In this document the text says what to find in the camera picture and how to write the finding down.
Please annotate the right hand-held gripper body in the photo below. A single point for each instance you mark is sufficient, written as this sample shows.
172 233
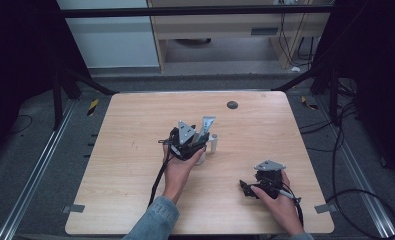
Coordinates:
268 178

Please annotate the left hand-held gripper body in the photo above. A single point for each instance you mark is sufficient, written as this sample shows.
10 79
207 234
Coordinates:
185 143

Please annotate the white and teal toothpaste tube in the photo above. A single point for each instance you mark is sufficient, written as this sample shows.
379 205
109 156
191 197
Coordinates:
207 124

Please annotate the person's left hand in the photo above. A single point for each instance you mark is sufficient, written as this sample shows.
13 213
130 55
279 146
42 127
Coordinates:
176 176

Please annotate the person's right hand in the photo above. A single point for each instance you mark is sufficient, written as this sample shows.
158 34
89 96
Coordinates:
281 210

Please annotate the dark round table grommet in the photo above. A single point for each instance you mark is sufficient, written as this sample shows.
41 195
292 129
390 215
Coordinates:
232 105

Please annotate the black and yellow tape strip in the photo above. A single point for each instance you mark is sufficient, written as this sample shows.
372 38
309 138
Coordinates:
92 107
309 104

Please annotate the black metal stand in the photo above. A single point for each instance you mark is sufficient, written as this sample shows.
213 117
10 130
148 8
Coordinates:
333 96
57 100

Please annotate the small white floor object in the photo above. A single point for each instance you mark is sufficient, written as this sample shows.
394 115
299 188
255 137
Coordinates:
295 69

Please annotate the black horizontal bar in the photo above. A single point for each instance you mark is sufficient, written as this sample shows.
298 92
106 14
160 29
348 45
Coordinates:
191 11

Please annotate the white cabinet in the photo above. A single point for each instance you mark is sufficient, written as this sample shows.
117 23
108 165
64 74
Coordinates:
111 43

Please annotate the dark curtain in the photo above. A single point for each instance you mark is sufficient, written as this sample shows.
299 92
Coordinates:
18 66
378 66

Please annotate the grey metal table bracket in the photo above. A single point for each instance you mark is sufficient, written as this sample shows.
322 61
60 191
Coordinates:
325 208
73 208

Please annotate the aluminium floor rail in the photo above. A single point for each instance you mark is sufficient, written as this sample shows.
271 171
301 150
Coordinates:
35 170
361 173

